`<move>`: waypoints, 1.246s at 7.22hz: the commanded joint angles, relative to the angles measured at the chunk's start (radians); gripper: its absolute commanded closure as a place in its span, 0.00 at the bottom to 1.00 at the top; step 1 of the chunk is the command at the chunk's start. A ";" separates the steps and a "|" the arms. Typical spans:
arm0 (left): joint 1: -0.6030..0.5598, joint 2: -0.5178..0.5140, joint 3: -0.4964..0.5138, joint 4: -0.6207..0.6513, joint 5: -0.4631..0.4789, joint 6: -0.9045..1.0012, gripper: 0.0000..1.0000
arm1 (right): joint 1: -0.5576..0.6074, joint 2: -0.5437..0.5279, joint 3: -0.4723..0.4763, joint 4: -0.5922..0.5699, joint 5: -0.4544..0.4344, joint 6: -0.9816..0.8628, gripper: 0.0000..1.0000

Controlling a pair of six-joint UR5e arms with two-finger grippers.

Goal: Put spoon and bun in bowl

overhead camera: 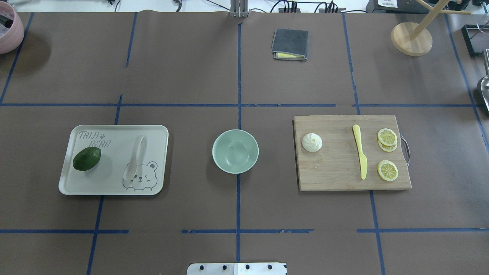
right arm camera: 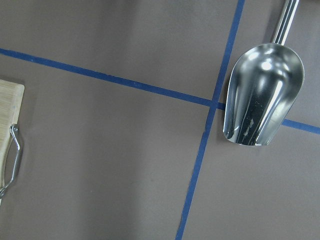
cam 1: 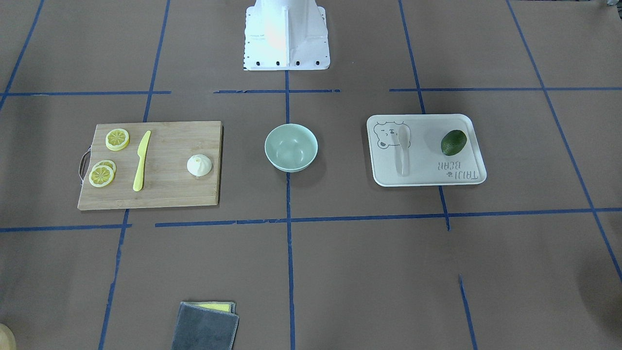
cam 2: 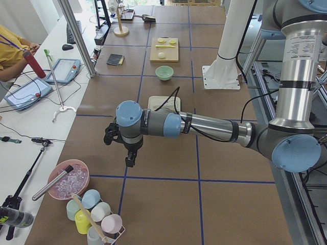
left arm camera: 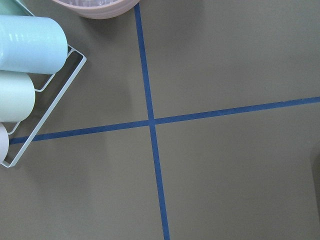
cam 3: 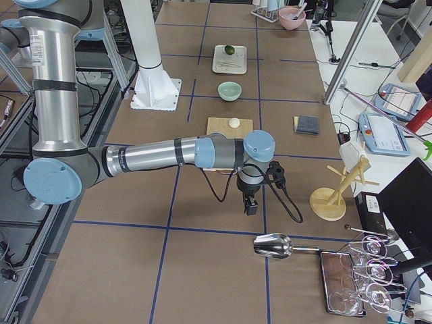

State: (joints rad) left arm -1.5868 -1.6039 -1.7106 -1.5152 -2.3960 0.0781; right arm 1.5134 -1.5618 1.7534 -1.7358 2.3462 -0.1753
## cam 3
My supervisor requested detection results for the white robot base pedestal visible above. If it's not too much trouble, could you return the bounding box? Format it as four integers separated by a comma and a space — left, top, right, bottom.
121, 0, 182, 111

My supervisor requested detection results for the green avocado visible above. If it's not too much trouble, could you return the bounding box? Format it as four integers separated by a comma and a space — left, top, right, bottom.
224, 45, 236, 55

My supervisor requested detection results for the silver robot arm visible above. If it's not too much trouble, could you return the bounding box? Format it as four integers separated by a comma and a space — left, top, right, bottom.
19, 1, 275, 205

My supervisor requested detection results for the light green bowl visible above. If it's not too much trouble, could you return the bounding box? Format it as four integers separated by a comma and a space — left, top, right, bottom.
217, 81, 242, 102

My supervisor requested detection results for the black tripod stick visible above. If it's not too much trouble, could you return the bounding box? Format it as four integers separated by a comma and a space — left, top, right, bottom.
310, 0, 340, 63

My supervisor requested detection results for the blue teach pendant near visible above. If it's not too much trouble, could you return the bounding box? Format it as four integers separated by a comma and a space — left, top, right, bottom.
358, 113, 410, 157

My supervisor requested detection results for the smart watch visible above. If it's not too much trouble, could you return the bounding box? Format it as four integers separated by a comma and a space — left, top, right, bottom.
358, 62, 396, 70

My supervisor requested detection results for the pink bowl with ice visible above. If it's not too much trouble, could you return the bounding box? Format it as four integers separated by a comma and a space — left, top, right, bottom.
278, 7, 306, 30

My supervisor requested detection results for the aluminium frame post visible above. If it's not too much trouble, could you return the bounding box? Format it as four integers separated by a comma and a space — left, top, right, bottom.
323, 0, 383, 105

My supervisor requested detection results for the blue teach pendant far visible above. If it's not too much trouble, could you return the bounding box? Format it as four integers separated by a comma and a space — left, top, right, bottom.
374, 83, 421, 122

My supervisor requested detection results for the wooden mug tree stand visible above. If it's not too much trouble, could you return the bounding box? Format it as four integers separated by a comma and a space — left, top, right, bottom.
309, 155, 379, 221

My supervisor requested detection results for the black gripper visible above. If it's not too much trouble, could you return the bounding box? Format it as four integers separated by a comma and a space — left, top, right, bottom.
236, 176, 261, 203

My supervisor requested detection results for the black wire glass rack tray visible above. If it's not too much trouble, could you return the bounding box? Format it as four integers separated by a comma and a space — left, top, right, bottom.
319, 231, 407, 318

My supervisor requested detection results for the black monitor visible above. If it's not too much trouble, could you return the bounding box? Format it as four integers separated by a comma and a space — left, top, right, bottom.
377, 158, 431, 255

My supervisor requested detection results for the white spoon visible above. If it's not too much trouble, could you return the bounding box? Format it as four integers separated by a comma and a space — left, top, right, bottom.
215, 61, 242, 68

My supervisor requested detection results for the white rectangular tray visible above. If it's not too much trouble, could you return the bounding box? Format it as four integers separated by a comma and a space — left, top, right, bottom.
212, 45, 247, 74

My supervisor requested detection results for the blue teach pendant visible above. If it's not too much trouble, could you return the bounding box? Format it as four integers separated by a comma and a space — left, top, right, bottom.
374, 83, 421, 122
358, 113, 410, 157

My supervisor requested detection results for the wooden cutting board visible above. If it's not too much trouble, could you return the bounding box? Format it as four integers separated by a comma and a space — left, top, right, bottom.
207, 117, 253, 150

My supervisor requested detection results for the metal scoop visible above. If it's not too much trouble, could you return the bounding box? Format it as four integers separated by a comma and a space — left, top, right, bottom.
253, 233, 320, 259

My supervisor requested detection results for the reacher grabber tool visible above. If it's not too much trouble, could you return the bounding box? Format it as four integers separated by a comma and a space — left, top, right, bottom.
342, 86, 432, 155

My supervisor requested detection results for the grey folded cloth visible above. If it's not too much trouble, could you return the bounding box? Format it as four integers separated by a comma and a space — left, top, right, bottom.
293, 115, 319, 135

